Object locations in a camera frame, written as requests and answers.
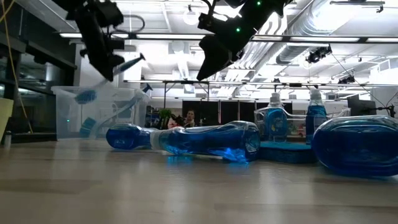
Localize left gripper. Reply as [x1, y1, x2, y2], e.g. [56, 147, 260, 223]
[75, 9, 126, 83]

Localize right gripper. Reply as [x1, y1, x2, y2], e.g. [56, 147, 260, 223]
[196, 5, 275, 82]

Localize blue dish soap bottle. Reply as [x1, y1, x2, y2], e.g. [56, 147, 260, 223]
[105, 123, 156, 151]
[305, 88, 328, 144]
[310, 114, 398, 177]
[150, 120, 261, 164]
[263, 92, 289, 142]

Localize dark blue scrub sponge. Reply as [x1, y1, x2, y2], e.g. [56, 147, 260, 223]
[257, 140, 318, 165]

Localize white globe ceiling lamp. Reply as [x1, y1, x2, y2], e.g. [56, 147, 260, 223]
[182, 7, 201, 26]

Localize tall clear plastic bin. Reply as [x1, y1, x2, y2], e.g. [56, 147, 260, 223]
[51, 85, 150, 140]

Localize background potted plant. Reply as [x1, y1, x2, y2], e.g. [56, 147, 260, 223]
[155, 108, 174, 128]

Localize black ceiling spotlight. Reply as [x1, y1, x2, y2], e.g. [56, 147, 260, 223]
[305, 45, 333, 65]

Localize yellow plastic tray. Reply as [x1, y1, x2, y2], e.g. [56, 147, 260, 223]
[0, 98, 15, 144]

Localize low clear plastic tray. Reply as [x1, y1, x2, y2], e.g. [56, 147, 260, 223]
[254, 106, 352, 142]

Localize black monitor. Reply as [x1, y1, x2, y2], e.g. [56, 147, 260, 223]
[347, 95, 377, 118]

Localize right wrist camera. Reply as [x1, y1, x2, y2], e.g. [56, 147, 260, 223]
[197, 12, 228, 35]

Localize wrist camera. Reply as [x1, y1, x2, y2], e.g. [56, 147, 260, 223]
[98, 1, 124, 28]
[197, 12, 228, 35]

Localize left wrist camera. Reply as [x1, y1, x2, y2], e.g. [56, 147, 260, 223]
[98, 1, 124, 28]

